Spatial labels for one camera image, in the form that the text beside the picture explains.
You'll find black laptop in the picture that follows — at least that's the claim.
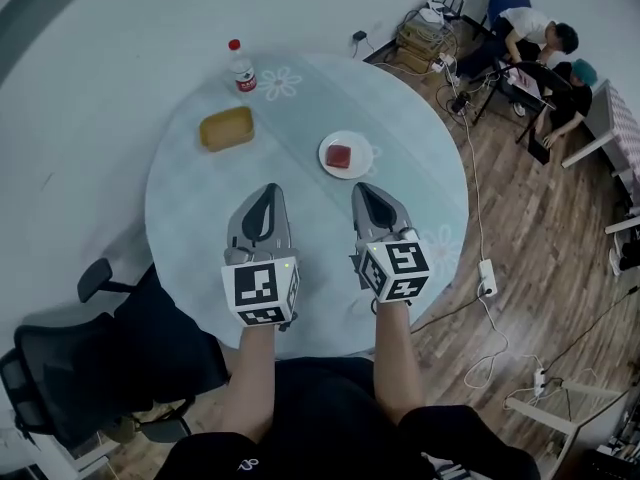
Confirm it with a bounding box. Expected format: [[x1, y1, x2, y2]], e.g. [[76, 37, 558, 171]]
[[528, 126, 554, 167]]

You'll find white round plate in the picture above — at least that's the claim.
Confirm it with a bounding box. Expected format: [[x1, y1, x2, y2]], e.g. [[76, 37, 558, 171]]
[[317, 130, 375, 181]]

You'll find white router with antennas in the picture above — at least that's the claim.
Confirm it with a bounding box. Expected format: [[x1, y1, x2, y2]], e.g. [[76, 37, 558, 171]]
[[418, 0, 467, 25]]

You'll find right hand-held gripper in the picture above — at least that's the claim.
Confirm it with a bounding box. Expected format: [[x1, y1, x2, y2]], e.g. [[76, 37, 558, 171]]
[[350, 182, 432, 304]]

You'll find yellow rectangular container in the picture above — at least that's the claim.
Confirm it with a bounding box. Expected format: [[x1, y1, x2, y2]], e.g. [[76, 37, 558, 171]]
[[198, 106, 256, 154]]

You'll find stack of cardboard boxes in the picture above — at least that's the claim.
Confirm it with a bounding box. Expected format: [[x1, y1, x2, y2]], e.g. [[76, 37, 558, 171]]
[[393, 16, 452, 72]]

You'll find white table frame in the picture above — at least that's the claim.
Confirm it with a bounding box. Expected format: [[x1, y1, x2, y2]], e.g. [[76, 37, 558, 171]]
[[503, 378, 640, 472]]

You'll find red piece of meat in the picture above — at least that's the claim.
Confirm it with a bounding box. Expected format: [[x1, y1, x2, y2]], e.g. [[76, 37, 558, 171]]
[[324, 143, 354, 170]]

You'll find person's left forearm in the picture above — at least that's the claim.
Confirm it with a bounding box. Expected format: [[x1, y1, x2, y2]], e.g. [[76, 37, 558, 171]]
[[218, 320, 282, 445]]

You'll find long white cable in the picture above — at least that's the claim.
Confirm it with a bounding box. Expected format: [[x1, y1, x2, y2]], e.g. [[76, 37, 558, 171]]
[[452, 70, 511, 392]]

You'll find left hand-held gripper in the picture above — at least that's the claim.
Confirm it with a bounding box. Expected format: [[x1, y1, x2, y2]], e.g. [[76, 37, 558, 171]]
[[221, 182, 301, 328]]

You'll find person's black clothing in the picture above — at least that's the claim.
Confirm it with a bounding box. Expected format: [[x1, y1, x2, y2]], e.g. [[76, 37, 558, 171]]
[[168, 355, 542, 480]]

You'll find black office chair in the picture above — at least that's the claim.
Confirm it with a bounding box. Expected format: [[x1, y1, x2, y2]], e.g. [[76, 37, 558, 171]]
[[0, 256, 232, 452]]

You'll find clear red-capped water bottle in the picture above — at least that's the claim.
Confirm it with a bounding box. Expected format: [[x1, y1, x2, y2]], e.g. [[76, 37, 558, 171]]
[[227, 38, 258, 95]]

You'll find person's right forearm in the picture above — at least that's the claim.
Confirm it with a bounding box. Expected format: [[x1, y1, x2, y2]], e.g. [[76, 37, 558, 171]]
[[371, 298, 430, 425]]

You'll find white desk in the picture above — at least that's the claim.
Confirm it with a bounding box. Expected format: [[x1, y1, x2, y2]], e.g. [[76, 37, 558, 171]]
[[560, 78, 640, 195]]

